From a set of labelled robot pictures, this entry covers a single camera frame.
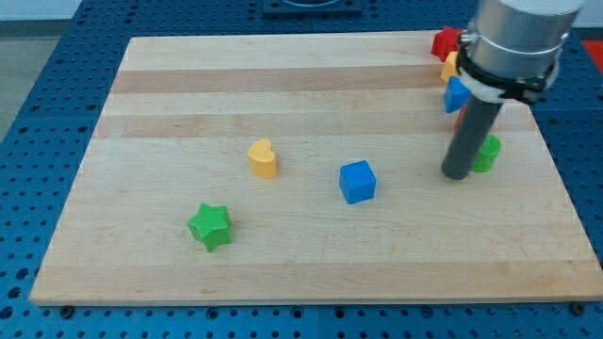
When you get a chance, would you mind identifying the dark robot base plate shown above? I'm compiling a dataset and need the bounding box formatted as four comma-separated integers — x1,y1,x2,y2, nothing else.
259,0,363,17

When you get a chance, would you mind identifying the blue cube block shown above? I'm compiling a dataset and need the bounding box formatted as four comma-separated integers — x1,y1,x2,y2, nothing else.
339,160,377,204

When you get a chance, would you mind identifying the blue triangular block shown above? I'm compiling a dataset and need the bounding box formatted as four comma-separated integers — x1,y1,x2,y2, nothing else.
444,76,471,113

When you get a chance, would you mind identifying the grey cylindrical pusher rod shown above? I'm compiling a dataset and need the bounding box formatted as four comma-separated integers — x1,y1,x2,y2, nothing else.
441,95,502,180

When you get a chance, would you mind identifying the red block behind rod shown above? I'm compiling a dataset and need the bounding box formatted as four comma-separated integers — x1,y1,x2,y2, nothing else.
453,105,467,133

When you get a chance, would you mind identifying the yellow heart block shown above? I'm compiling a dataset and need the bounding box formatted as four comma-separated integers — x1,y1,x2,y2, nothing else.
248,138,278,179

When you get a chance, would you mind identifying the green star block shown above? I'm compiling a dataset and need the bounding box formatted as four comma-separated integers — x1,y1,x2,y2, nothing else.
187,203,233,252

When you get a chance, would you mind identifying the wooden board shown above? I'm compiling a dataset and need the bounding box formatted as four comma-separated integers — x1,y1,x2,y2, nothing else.
30,31,602,306

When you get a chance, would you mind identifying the red star block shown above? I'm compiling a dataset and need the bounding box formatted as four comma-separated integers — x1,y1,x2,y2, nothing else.
431,25,463,62

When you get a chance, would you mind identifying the green cylinder block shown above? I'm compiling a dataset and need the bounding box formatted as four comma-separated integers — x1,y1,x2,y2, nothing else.
472,134,502,172

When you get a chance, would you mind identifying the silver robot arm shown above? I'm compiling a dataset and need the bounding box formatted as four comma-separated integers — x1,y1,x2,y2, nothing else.
456,0,585,105

